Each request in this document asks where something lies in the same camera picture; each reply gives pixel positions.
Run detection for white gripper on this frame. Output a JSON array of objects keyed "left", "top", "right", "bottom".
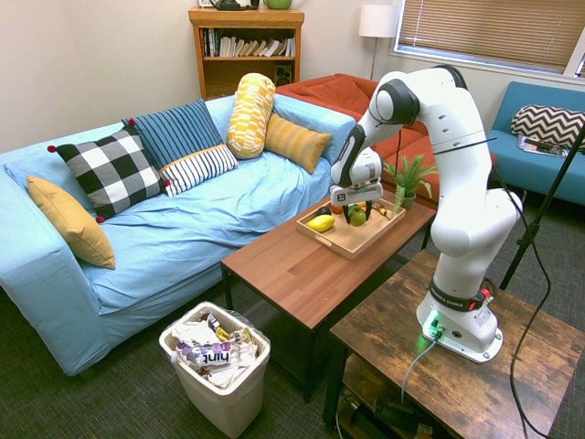
[{"left": 329, "top": 179, "right": 385, "bottom": 227}]

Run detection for wooden serving tray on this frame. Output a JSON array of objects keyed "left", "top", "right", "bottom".
[{"left": 295, "top": 197, "right": 408, "bottom": 262}]

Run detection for yellow mango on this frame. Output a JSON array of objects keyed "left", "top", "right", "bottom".
[{"left": 306, "top": 214, "right": 336, "bottom": 235}]

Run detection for potted green fern plant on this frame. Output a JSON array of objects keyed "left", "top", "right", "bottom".
[{"left": 382, "top": 155, "right": 440, "bottom": 212}]

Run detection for brown wooden coffee table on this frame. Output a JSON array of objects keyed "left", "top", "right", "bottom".
[{"left": 219, "top": 188, "right": 438, "bottom": 404}]

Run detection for mustard striped pillow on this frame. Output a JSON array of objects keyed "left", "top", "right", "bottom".
[{"left": 263, "top": 112, "right": 334, "bottom": 176}]

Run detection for yellow patterned bolster pillow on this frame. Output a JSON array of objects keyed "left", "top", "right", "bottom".
[{"left": 225, "top": 72, "right": 277, "bottom": 161}]

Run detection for white navy striped pillow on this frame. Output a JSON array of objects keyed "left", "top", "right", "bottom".
[{"left": 158, "top": 143, "right": 240, "bottom": 199}]

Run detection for teal sofa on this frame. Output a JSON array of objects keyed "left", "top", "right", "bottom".
[{"left": 488, "top": 80, "right": 585, "bottom": 208}]

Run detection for light blue sofa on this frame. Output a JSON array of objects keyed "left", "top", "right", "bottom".
[{"left": 0, "top": 93, "right": 358, "bottom": 379}]

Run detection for magazine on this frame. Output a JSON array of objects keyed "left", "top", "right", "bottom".
[{"left": 516, "top": 134, "right": 571, "bottom": 158}]

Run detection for white floor lamp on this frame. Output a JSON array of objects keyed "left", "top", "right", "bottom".
[{"left": 357, "top": 4, "right": 402, "bottom": 82}]

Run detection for blue striped pillow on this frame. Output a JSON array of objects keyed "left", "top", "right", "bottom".
[{"left": 121, "top": 97, "right": 226, "bottom": 172}]

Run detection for crumpled white paper trash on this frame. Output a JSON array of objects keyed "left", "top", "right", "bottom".
[{"left": 171, "top": 317, "right": 220, "bottom": 348}]

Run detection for rustic wooden robot table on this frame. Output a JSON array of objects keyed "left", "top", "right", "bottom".
[{"left": 321, "top": 248, "right": 585, "bottom": 439}]

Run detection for hint plastic bottle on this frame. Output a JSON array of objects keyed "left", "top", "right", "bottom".
[{"left": 170, "top": 339, "right": 258, "bottom": 372}]

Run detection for black white chevron pillow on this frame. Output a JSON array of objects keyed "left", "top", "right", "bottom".
[{"left": 510, "top": 103, "right": 585, "bottom": 153}]

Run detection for wooden bookshelf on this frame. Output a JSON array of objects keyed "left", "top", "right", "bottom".
[{"left": 187, "top": 5, "right": 306, "bottom": 102}]

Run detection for white plastic trash bin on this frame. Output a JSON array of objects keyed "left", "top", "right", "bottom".
[{"left": 158, "top": 300, "right": 272, "bottom": 439}]

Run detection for wooden window blinds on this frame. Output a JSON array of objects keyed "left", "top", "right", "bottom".
[{"left": 394, "top": 0, "right": 585, "bottom": 75}]

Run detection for black object on shelf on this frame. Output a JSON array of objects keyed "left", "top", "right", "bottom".
[{"left": 213, "top": 0, "right": 261, "bottom": 12}]

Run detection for black white checkered pillow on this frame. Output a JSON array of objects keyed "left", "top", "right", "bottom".
[{"left": 47, "top": 118, "right": 172, "bottom": 225}]

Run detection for plain mustard pillow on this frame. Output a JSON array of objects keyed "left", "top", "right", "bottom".
[{"left": 26, "top": 174, "right": 117, "bottom": 272}]

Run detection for grey cable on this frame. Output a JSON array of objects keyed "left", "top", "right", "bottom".
[{"left": 400, "top": 337, "right": 441, "bottom": 404}]

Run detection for black camera stand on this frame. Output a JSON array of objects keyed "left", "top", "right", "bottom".
[{"left": 499, "top": 122, "right": 585, "bottom": 292}]

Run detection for black cable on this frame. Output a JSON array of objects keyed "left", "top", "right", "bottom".
[{"left": 489, "top": 166, "right": 553, "bottom": 439}]

